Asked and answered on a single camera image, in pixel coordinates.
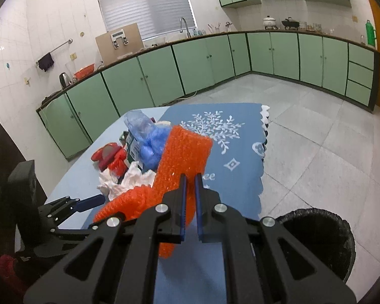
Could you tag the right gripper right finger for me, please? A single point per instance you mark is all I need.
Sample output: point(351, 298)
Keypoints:
point(263, 262)

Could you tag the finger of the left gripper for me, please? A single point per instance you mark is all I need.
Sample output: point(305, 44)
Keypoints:
point(89, 203)

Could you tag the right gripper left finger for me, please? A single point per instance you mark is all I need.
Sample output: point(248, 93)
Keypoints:
point(113, 261)

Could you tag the red paper cup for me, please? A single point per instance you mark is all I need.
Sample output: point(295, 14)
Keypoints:
point(105, 155)

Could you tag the white tissue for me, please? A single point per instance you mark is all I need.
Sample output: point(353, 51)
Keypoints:
point(110, 187)

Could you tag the green printed carton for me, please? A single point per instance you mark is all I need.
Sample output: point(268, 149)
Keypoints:
point(132, 147)

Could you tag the blue plastic bag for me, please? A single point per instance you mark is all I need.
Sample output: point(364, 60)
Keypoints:
point(151, 135)

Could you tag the orange foam net sleeve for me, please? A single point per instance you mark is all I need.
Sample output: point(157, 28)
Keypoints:
point(185, 153)

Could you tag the red plastic bag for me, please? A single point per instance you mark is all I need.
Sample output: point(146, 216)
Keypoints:
point(118, 167)

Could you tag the black trash bin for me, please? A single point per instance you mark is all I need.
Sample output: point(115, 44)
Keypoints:
point(326, 235)

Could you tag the green lower kitchen cabinets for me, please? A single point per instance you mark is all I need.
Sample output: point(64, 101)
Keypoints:
point(77, 115)

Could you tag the steel electric kettle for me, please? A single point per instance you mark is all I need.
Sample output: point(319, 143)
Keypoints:
point(65, 80)

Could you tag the orange plastic basin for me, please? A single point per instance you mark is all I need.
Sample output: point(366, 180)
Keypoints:
point(84, 72)

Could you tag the brown cardboard box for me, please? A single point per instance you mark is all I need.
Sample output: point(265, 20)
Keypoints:
point(119, 43)

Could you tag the chrome sink faucet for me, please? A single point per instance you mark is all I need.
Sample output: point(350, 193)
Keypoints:
point(184, 27)

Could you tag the window with white blinds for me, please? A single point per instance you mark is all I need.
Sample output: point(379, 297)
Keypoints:
point(153, 17)

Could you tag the white cooking pot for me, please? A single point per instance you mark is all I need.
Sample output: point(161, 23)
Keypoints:
point(269, 23)

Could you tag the black wok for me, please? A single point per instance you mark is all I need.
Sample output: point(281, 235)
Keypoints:
point(290, 24)

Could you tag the green thermos bottle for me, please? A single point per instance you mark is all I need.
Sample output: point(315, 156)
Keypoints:
point(370, 33)

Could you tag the dark cloth on rail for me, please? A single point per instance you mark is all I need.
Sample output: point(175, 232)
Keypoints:
point(46, 62)

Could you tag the metal towel rail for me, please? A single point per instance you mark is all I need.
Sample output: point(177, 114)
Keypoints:
point(68, 42)

